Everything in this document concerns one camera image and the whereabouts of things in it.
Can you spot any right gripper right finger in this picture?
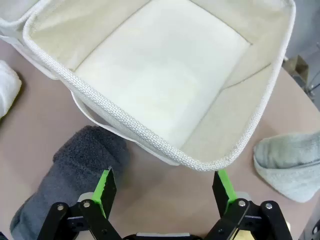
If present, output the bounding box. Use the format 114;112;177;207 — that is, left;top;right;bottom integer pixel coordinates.
204;169;292;240

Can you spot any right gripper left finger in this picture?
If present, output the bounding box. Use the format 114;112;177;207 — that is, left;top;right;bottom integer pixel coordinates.
48;167;126;240

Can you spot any dark grey towel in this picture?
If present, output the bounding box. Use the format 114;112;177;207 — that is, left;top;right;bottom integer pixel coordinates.
9;125;131;240

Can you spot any light teal cone-folded towel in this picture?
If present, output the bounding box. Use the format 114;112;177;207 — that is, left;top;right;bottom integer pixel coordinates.
253;132;320;203

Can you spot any white towel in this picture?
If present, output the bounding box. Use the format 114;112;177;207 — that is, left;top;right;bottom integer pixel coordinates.
0;59;23;120

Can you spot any beige fabric storage bin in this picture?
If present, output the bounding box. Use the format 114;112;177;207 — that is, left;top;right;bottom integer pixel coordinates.
0;0;56;81
22;0;297;173

